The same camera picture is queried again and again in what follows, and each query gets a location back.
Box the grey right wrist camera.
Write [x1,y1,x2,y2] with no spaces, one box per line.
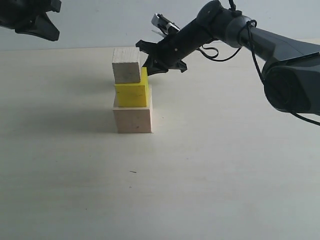
[151,13,181,37]

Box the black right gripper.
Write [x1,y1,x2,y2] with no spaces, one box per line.
[135,19,215,76]

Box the yellow cube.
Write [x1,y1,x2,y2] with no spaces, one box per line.
[114,67,150,108]

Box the medium wooden cube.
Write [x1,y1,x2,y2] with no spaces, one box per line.
[112,46,141,84]

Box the large pale wooden cube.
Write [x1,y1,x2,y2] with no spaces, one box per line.
[112,86,153,134]

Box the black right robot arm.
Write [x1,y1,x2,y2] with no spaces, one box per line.
[136,0,320,115]

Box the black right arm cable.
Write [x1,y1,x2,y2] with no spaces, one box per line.
[199,0,320,126]

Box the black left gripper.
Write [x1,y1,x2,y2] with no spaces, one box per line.
[0,0,62,42]

